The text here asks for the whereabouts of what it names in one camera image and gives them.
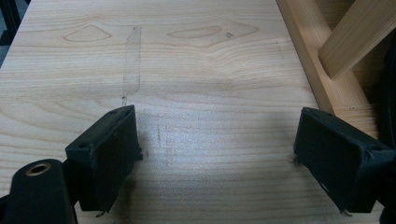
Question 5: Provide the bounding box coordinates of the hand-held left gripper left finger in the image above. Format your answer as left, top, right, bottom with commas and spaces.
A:
64, 105, 144, 214

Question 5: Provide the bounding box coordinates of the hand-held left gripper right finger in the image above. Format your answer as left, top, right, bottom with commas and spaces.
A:
293, 106, 396, 214

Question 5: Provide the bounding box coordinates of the wooden three-tier shoe rack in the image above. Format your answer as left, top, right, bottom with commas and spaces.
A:
275, 0, 396, 141

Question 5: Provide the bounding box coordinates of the clear tape strip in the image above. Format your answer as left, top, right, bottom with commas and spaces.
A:
120, 26, 143, 99

